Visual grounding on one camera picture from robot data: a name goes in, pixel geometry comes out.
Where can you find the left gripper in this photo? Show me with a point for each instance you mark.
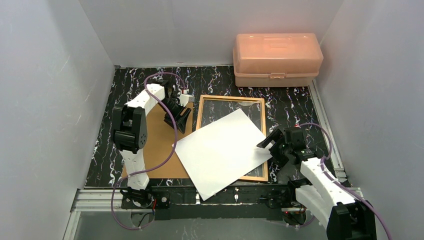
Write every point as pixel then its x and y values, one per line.
pixel 175 111

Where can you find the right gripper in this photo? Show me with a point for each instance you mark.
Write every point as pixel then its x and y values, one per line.
pixel 276 144

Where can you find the clear acrylic sheet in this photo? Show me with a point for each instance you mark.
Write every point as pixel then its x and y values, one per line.
pixel 215 109

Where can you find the brown backing board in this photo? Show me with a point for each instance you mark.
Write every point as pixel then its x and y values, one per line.
pixel 160 140

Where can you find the wooden picture frame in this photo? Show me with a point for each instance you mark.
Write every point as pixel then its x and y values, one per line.
pixel 232 99

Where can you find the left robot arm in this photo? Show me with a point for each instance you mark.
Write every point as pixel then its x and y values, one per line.
pixel 129 131

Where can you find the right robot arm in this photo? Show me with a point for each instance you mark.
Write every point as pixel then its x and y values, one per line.
pixel 345 216

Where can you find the pink plastic storage box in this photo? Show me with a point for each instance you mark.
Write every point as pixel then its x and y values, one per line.
pixel 264 60

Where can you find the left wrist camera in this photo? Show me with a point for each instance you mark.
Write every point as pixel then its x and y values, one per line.
pixel 184 99

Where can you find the aluminium rail base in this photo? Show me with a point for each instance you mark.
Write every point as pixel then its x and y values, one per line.
pixel 165 197

